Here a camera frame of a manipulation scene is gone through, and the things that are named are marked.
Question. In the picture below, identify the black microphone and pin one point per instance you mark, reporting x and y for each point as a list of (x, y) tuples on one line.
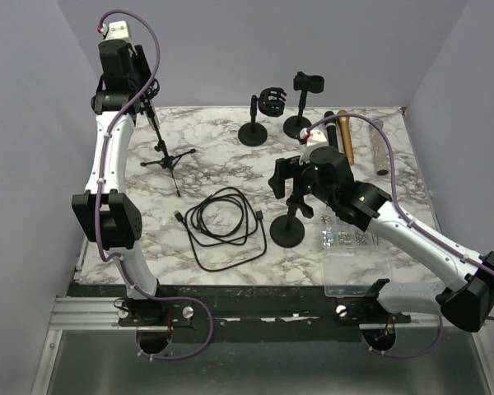
[(331, 129)]

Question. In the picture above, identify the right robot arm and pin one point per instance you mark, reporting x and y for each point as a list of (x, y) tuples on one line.
[(464, 293)]

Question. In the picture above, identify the gold microphone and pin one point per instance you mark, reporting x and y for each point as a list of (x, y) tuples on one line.
[(344, 127)]

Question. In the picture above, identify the black tripod shock mount stand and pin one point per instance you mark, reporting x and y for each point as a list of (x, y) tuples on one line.
[(168, 161)]

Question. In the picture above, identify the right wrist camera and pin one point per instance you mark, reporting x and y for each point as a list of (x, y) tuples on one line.
[(310, 140)]

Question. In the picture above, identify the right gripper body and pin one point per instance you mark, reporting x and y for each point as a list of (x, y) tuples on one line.
[(295, 169)]

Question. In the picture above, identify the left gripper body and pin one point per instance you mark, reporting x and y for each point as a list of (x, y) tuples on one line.
[(139, 78)]

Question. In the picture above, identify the black round base stand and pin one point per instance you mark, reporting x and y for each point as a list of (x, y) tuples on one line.
[(287, 230)]

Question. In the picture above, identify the clear plastic screw box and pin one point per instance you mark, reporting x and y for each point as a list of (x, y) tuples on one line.
[(352, 259)]

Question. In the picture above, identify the black clip microphone stand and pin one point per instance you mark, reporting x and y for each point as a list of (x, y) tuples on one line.
[(305, 84)]

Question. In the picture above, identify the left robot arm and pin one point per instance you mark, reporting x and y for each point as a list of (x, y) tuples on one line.
[(107, 216)]

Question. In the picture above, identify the glitter microphone silver grille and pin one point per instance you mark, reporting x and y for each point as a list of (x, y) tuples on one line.
[(380, 154)]

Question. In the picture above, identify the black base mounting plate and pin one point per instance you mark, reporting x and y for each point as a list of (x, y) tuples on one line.
[(341, 318)]

